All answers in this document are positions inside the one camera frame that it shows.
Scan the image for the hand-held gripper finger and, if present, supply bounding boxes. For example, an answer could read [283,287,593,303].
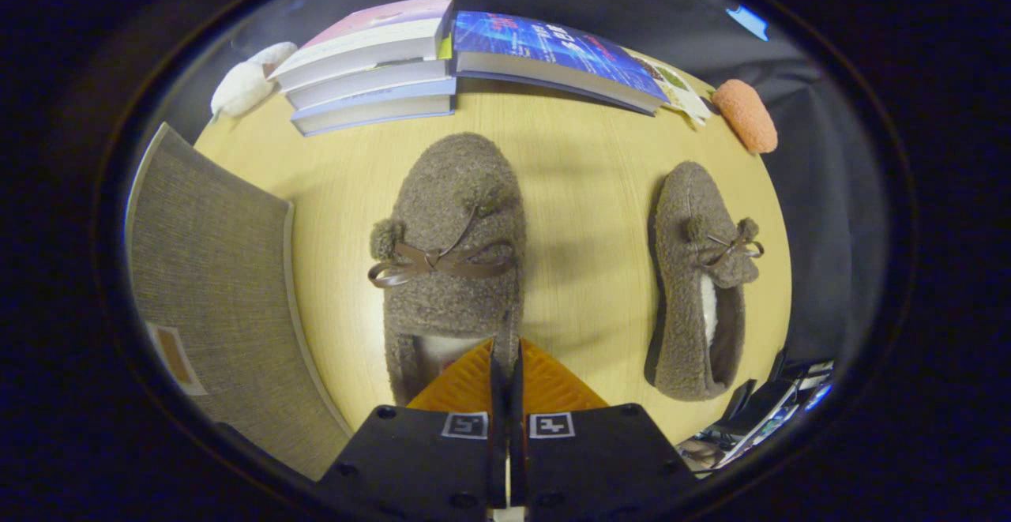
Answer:
[314,338,508,522]
[509,338,700,522]

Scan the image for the brown fuzzy shoe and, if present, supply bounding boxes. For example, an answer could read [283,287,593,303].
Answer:
[367,132,528,407]
[644,160,765,403]

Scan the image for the grey fabric storage box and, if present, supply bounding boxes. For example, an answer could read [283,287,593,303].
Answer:
[125,122,354,482]

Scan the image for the pale blue cover book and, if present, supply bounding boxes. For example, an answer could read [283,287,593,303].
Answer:
[291,78,457,137]

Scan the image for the white cover book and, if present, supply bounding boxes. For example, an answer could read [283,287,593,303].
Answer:
[284,58,456,111]

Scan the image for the food picture leaflet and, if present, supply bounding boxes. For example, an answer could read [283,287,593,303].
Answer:
[632,54,716,128]

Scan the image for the dark blue cover book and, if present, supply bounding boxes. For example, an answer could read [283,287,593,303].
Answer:
[452,10,671,116]

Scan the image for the orange plush toy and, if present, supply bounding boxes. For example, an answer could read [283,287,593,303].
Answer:
[711,79,779,155]

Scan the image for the pink cover book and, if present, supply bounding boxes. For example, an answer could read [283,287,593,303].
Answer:
[269,0,457,93]

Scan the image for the white plush toy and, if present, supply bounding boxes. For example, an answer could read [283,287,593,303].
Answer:
[210,41,299,120]

